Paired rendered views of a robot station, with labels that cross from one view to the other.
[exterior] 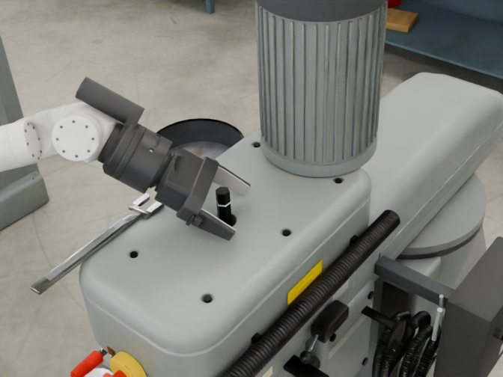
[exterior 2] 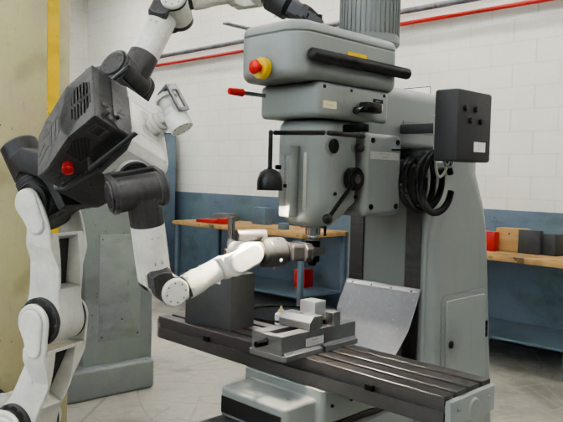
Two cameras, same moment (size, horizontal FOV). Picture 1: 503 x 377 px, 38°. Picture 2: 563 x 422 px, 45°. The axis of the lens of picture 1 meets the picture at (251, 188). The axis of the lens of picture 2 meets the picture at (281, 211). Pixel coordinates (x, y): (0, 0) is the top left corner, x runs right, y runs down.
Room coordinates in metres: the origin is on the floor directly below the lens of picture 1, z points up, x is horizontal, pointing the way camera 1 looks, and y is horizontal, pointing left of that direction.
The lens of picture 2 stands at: (-1.24, 0.00, 1.46)
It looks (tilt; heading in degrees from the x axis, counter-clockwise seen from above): 3 degrees down; 4
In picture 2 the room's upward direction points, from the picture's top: 1 degrees clockwise
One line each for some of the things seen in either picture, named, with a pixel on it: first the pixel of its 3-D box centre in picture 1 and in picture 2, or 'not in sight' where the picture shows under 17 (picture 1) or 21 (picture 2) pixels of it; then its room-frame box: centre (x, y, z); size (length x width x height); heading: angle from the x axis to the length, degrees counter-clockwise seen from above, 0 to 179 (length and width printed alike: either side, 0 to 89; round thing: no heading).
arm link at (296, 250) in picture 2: not in sight; (286, 252); (0.79, 0.12, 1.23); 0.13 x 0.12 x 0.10; 34
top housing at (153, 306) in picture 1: (233, 252); (320, 62); (0.85, 0.03, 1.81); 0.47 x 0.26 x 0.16; 139
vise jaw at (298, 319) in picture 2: not in sight; (300, 319); (0.79, 0.07, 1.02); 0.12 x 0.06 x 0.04; 51
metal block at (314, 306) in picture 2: not in sight; (312, 309); (0.83, 0.04, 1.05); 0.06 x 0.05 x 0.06; 51
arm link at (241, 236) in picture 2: not in sight; (251, 248); (0.73, 0.22, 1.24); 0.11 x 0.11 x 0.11; 34
